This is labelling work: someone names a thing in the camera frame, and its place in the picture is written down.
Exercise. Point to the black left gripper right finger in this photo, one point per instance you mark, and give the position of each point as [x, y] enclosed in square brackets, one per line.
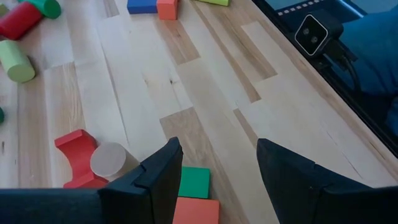
[289, 193]

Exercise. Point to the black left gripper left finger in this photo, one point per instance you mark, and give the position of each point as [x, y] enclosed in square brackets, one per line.
[140, 202]

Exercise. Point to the tan cylinder block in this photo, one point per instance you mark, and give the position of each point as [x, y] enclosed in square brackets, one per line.
[109, 160]

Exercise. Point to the orange rectangular block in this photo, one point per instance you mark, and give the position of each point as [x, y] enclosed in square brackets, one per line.
[196, 211]

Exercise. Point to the green rectangular block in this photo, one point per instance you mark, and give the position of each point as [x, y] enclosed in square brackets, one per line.
[194, 183]

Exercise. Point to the long lime green block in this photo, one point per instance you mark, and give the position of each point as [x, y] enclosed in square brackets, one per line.
[216, 2]

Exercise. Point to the red arch block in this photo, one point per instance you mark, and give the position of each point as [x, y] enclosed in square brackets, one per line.
[76, 149]

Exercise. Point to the lime green cylinder block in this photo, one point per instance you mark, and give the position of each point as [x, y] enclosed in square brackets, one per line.
[15, 62]

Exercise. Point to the orange cube block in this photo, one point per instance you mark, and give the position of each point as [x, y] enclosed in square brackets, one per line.
[167, 9]

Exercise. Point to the short purple block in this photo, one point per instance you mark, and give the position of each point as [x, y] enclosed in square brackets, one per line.
[141, 6]

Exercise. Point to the red cylinder block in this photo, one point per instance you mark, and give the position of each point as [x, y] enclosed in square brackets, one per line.
[18, 20]

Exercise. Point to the black aluminium table frame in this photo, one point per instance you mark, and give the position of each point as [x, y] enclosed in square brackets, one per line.
[370, 109]

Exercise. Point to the small black table camera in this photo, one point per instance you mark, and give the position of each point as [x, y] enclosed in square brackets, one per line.
[312, 34]

